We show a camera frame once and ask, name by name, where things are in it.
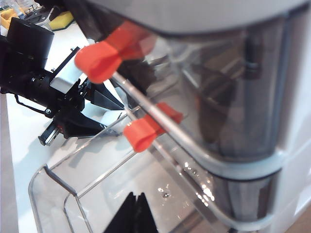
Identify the white earphone case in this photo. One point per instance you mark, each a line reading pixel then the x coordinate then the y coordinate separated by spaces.
pixel 110 118

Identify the yellow sponge block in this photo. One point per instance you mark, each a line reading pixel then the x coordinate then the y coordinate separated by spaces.
pixel 62 20

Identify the white plastic drawer cabinet frame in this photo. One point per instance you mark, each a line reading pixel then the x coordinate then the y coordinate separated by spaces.
pixel 296 121

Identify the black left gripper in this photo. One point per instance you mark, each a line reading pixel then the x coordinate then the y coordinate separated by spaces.
pixel 63 102

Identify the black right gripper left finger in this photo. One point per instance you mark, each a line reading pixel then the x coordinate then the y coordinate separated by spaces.
pixel 124 216

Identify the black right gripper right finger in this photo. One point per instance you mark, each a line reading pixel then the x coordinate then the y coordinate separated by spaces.
pixel 145 216

